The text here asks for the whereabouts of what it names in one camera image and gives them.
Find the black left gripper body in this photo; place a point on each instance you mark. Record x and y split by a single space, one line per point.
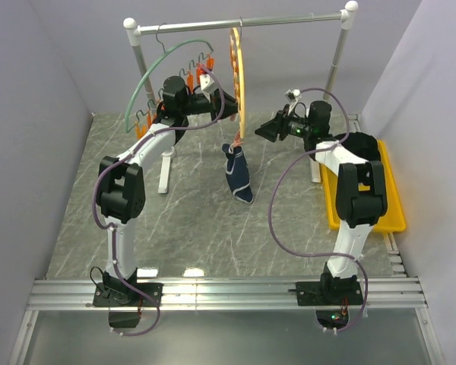
200 104

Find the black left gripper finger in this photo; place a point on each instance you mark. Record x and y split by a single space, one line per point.
228 112
229 101

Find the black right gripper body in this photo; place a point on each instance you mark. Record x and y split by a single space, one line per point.
288 125

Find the pink end clothespin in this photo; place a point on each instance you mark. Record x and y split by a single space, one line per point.
237 141

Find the navy blue underwear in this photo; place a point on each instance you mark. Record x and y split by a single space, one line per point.
237 173

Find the yellow clip hanger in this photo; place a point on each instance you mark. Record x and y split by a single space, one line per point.
237 64

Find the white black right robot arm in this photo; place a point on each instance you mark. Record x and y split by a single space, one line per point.
360 199

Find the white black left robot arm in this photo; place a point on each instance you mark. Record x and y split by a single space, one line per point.
120 191

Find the green clip hanger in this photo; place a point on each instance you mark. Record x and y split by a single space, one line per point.
134 33

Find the black garment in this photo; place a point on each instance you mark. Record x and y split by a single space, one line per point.
363 145

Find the yellow plastic tray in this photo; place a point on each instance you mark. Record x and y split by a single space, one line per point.
392 222

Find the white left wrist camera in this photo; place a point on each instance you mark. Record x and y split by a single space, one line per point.
207 83

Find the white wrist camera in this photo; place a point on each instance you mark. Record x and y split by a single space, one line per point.
207 83
293 97

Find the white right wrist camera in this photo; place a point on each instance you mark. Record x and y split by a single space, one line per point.
293 97

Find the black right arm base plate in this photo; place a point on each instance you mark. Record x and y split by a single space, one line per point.
308 296

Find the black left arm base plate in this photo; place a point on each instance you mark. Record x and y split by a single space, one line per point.
125 304

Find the aluminium rail frame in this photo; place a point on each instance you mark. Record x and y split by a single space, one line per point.
227 321

